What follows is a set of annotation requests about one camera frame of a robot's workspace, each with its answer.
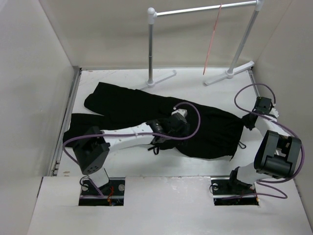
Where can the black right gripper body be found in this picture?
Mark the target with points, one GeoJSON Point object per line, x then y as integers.
{"type": "Point", "coordinates": [247, 122]}

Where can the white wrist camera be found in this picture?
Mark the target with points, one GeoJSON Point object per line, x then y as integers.
{"type": "Point", "coordinates": [182, 112]}
{"type": "Point", "coordinates": [274, 113]}

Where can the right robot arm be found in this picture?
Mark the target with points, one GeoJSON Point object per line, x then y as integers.
{"type": "Point", "coordinates": [278, 153]}

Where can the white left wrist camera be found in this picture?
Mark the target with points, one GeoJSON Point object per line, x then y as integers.
{"type": "Point", "coordinates": [182, 112]}

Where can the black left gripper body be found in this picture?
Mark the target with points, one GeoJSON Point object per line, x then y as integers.
{"type": "Point", "coordinates": [181, 132]}

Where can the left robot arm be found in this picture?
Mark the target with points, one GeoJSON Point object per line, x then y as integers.
{"type": "Point", "coordinates": [91, 153]}

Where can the black trousers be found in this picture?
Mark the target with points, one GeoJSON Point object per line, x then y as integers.
{"type": "Point", "coordinates": [218, 132]}

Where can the white clothes rack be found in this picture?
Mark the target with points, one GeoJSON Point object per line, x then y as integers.
{"type": "Point", "coordinates": [179, 35]}

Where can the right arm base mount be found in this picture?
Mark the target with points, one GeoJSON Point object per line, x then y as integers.
{"type": "Point", "coordinates": [226, 195]}

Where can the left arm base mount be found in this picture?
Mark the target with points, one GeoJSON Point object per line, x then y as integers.
{"type": "Point", "coordinates": [112, 193]}

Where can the pink clothes hanger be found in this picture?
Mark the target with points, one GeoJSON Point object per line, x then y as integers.
{"type": "Point", "coordinates": [211, 40]}

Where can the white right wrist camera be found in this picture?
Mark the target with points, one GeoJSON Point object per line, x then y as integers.
{"type": "Point", "coordinates": [274, 113]}

